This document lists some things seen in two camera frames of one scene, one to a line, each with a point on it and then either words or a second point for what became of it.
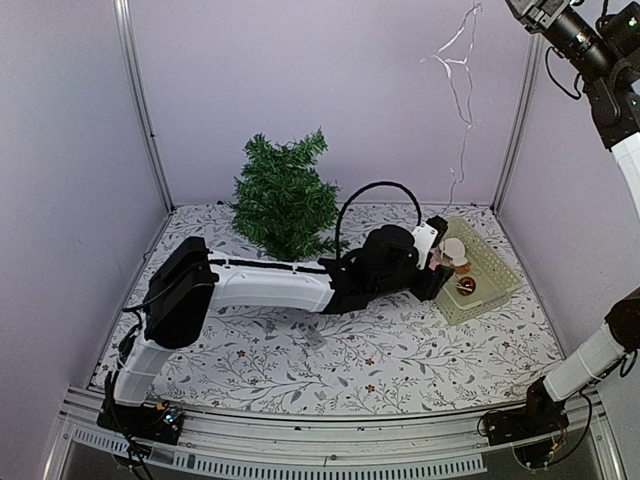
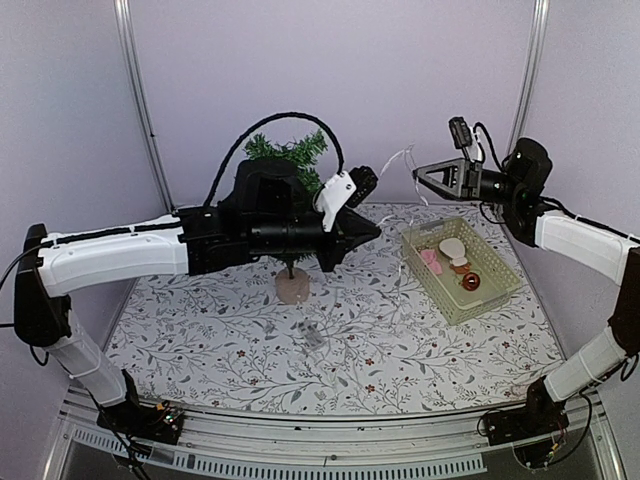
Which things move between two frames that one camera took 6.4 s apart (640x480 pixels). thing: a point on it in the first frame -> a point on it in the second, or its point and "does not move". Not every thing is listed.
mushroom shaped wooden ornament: (454, 250) does not move
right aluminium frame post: (517, 124) does not move
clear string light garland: (465, 61) -> (317, 334)
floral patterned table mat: (390, 357) does not move
